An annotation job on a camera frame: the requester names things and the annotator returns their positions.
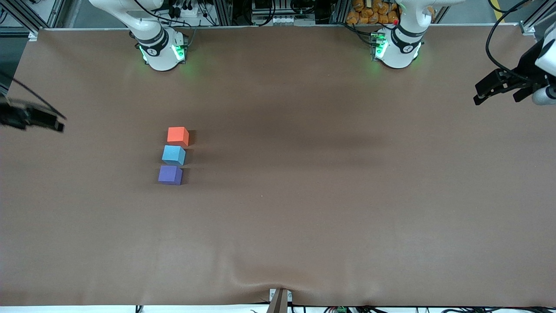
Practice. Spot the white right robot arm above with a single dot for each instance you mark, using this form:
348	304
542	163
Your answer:
158	48

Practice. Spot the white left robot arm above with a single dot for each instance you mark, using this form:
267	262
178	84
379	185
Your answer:
399	48

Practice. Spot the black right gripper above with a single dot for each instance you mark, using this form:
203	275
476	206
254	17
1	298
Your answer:
13	116

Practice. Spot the brown post with bracket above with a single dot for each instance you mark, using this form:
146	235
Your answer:
279	302

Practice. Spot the purple foam block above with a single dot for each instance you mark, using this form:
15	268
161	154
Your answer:
170	174

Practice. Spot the white power strip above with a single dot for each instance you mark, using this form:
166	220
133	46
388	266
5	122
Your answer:
286	20

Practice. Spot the light blue foam block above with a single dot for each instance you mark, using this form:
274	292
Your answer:
173	155

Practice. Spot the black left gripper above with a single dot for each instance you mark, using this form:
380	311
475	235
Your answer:
526	64

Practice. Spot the aluminium frame profile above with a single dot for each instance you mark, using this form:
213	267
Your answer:
26	15

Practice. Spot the green terminal connector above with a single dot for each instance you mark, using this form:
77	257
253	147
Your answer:
340	310

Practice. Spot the power strip with black plugs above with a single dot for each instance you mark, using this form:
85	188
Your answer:
184	9

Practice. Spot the orange foam block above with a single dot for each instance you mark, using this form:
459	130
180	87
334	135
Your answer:
177	136

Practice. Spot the pile of orange packaged items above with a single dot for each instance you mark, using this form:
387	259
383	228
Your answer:
369	11

